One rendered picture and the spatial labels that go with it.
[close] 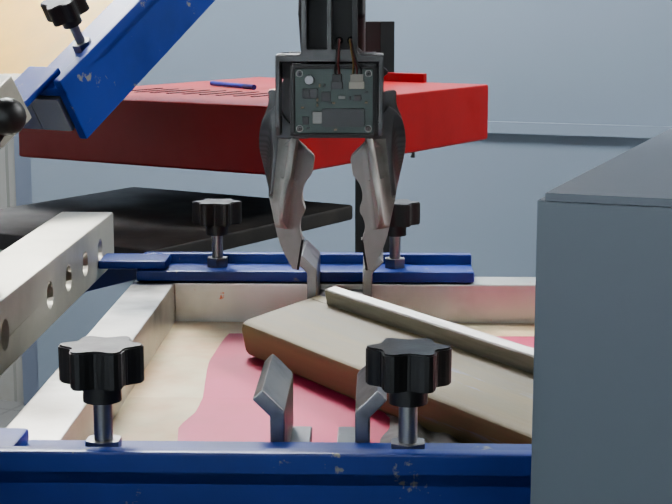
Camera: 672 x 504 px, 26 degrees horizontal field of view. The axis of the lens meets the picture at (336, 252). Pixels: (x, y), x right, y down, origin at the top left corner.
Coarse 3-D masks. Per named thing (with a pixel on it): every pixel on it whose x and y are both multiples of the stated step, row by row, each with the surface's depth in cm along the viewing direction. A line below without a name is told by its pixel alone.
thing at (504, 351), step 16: (336, 288) 116; (336, 304) 115; (352, 304) 113; (368, 304) 111; (384, 304) 110; (384, 320) 110; (400, 320) 108; (416, 320) 106; (432, 320) 105; (432, 336) 104; (448, 336) 102; (464, 336) 101; (480, 336) 100; (480, 352) 100; (496, 352) 98; (512, 352) 96; (528, 352) 95; (528, 368) 95
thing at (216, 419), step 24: (216, 408) 102; (240, 408) 102; (312, 408) 102; (336, 408) 102; (192, 432) 96; (216, 432) 96; (240, 432) 96; (264, 432) 96; (312, 432) 96; (336, 432) 96; (384, 432) 96
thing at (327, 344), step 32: (256, 320) 116; (288, 320) 114; (320, 320) 113; (352, 320) 112; (256, 352) 115; (288, 352) 110; (320, 352) 106; (352, 352) 105; (320, 384) 107; (352, 384) 103; (480, 384) 95; (512, 384) 94; (448, 416) 93; (480, 416) 90; (512, 416) 89
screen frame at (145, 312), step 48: (144, 288) 127; (192, 288) 129; (240, 288) 129; (288, 288) 129; (384, 288) 129; (432, 288) 129; (480, 288) 129; (528, 288) 129; (144, 336) 113; (48, 384) 95; (48, 432) 84
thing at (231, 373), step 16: (240, 336) 124; (496, 336) 124; (512, 336) 124; (528, 336) 124; (224, 352) 118; (240, 352) 118; (208, 368) 113; (224, 368) 113; (240, 368) 113; (256, 368) 113; (208, 384) 109; (224, 384) 109; (240, 384) 109; (256, 384) 109; (304, 384) 109
